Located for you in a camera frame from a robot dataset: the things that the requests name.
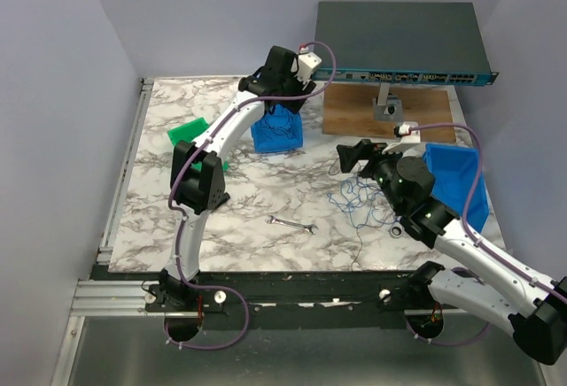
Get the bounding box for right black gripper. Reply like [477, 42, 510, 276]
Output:
[338, 138, 410, 212]

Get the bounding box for blue purple wires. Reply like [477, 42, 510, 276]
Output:
[326, 173, 400, 230]

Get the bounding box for thin black wire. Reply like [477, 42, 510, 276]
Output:
[256, 106, 298, 141]

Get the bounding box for blue bin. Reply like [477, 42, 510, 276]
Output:
[423, 143, 489, 232]
[251, 104, 303, 153]

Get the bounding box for green plastic bin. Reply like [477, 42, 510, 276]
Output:
[167, 117, 209, 147]

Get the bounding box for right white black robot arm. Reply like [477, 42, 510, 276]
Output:
[337, 139, 566, 365]

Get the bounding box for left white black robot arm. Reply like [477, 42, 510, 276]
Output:
[159, 44, 322, 311]

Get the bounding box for brown wooden board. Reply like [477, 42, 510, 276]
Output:
[322, 83, 453, 139]

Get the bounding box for small open-end wrench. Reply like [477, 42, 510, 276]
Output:
[265, 215, 318, 235]

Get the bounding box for ratcheting combination wrench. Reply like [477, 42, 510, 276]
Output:
[389, 222, 404, 238]

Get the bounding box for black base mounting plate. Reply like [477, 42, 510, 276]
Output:
[73, 270, 442, 331]

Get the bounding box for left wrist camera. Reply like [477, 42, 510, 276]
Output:
[295, 46, 322, 84]

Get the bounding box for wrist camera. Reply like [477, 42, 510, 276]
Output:
[295, 46, 322, 84]
[383, 121, 421, 153]

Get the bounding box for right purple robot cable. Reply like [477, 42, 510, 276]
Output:
[393, 121, 567, 347]

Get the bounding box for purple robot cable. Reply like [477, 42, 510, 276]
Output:
[393, 121, 567, 347]
[167, 40, 338, 351]

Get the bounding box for grey metal switch stand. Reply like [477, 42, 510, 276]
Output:
[372, 83, 404, 124]

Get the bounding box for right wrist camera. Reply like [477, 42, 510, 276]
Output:
[383, 121, 421, 153]

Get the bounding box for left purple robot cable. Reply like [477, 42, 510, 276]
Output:
[167, 40, 338, 351]

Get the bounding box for teal network switch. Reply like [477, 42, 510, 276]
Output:
[314, 2, 498, 87]

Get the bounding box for aluminium frame rail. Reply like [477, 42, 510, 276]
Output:
[70, 275, 470, 317]

